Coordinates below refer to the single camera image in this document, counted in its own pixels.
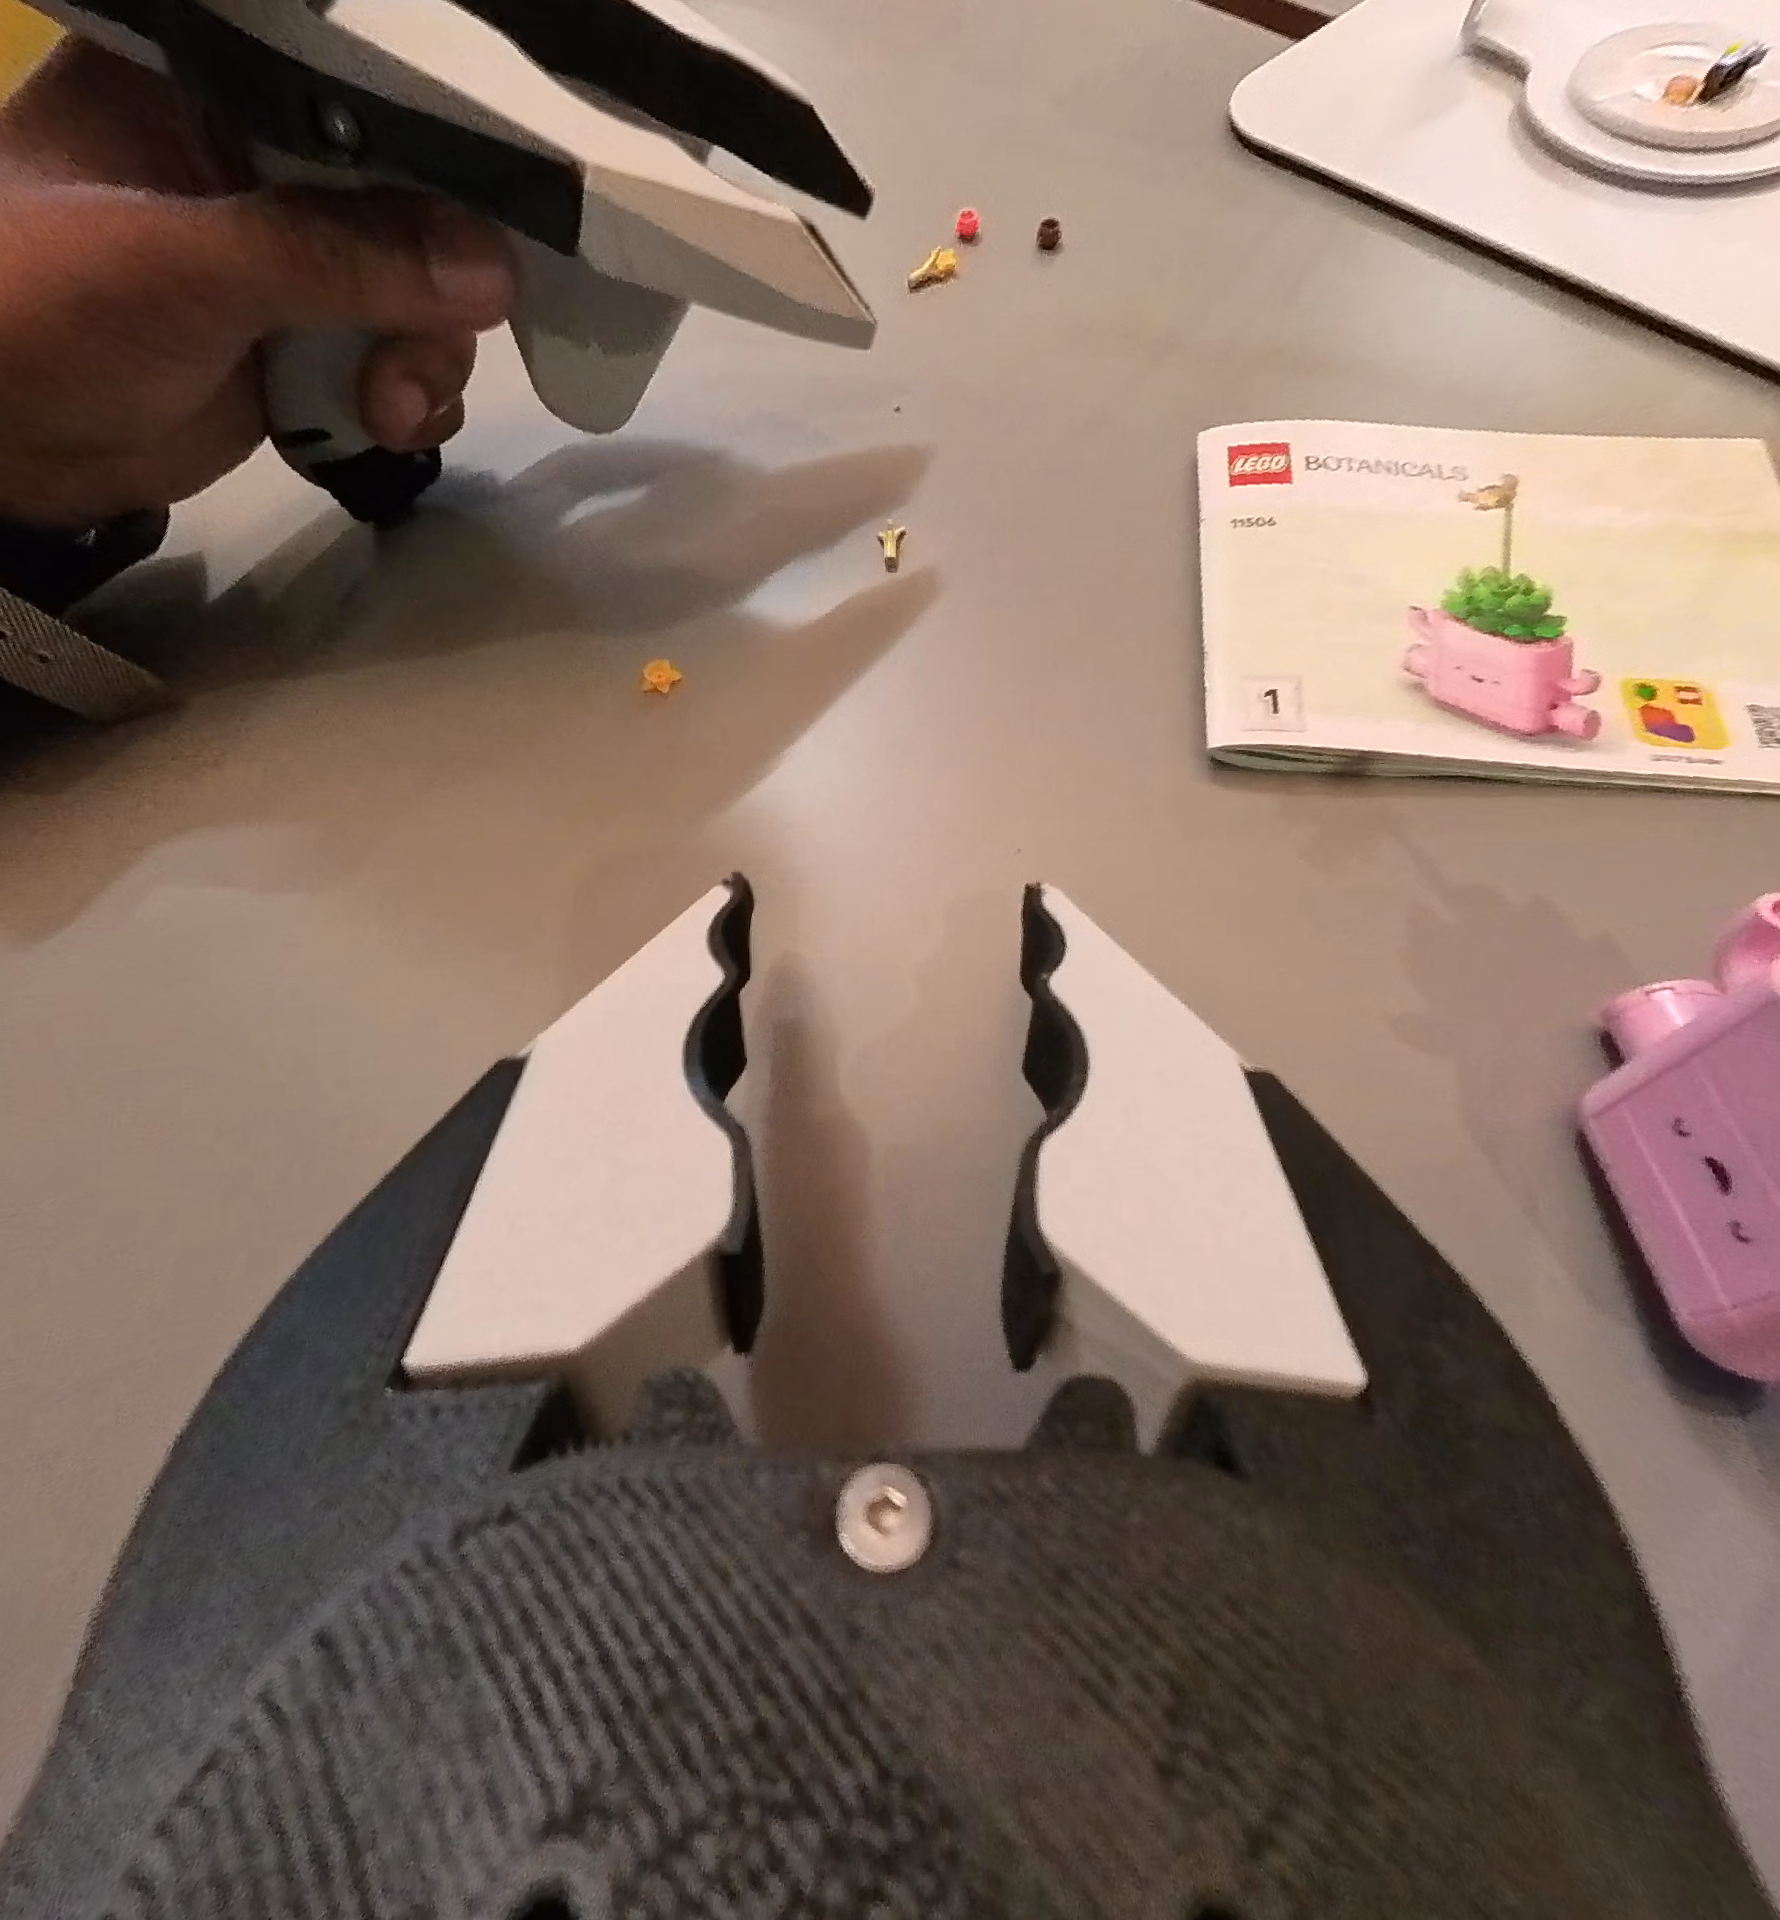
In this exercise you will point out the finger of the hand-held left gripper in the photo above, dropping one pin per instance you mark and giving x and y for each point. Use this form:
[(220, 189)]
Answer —
[(680, 241), (530, 46)]

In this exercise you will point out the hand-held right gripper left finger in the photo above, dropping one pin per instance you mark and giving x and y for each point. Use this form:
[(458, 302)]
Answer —
[(575, 1201)]

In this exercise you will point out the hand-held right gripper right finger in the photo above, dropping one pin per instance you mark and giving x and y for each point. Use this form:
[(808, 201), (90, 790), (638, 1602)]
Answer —
[(1190, 1215)]

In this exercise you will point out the pink toy brick pot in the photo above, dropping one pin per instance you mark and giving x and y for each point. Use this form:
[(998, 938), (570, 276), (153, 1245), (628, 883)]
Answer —
[(1716, 1201)]

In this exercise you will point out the toy brick instruction booklet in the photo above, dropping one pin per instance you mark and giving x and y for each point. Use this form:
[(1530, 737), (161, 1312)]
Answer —
[(1506, 599)]

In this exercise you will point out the person's left hand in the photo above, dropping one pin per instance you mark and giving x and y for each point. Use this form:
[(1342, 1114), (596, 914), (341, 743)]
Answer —
[(80, 330)]

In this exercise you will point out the small yellow brick piece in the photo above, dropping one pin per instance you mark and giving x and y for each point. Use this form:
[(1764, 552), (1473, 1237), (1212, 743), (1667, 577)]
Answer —
[(933, 268)]

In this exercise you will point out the small tan branch piece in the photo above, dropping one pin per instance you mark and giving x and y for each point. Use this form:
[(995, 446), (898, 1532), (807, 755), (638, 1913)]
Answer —
[(893, 545)]

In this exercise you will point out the orange star flower brick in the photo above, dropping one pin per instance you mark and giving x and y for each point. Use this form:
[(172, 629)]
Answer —
[(662, 677)]

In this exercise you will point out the white book stand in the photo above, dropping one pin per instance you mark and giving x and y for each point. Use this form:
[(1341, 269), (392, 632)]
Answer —
[(1431, 150)]

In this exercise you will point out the small black yellow brick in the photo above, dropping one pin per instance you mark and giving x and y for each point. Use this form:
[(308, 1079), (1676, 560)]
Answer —
[(1737, 60)]

